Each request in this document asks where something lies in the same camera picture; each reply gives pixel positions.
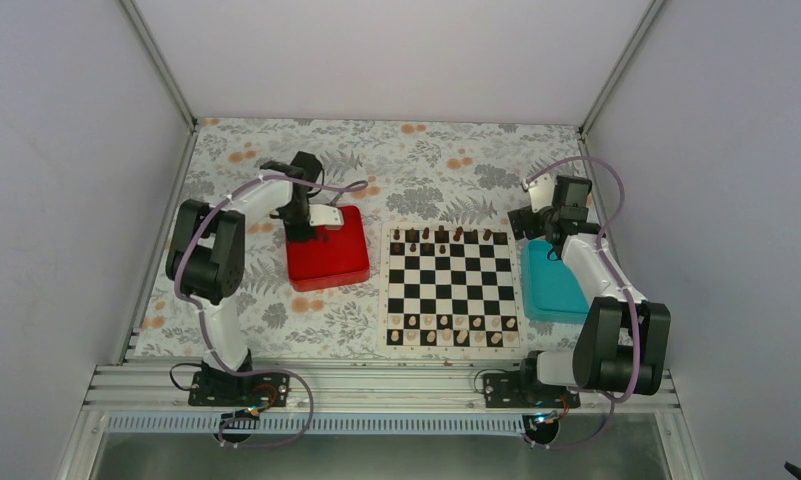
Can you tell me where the red plastic tray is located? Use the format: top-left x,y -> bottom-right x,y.
285,205 -> 371,292

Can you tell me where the dark wooden king piece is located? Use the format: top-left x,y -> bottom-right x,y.
435,225 -> 449,243

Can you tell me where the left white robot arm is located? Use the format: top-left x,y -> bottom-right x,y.
166,152 -> 324,405

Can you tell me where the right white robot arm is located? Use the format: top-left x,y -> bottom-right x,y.
509,174 -> 671,407

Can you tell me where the teal plastic tray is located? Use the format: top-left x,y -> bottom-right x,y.
520,239 -> 589,326

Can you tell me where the floral patterned table mat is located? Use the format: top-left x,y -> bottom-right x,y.
134,117 -> 643,364

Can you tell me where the black white chessboard mat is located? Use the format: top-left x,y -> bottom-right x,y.
378,222 -> 526,359

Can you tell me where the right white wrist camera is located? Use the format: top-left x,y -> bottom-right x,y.
522,173 -> 555,213

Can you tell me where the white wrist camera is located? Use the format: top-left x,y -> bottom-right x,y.
309,204 -> 344,229
522,173 -> 555,213

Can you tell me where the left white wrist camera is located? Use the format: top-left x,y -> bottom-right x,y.
309,204 -> 344,229

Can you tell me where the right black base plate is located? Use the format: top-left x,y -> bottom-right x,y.
482,371 -> 581,409

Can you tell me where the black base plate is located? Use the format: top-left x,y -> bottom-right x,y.
187,370 -> 291,408
482,371 -> 581,409

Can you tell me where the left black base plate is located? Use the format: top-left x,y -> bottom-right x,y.
187,370 -> 291,408

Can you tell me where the right aluminium corner post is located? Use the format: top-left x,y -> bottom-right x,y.
579,0 -> 667,141

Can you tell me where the aluminium corner post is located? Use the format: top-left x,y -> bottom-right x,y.
116,0 -> 197,130
579,0 -> 667,141

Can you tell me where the aluminium front rail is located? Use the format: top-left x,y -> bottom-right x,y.
81,360 -> 681,415

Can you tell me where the left aluminium corner post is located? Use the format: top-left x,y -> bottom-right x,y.
116,0 -> 197,130

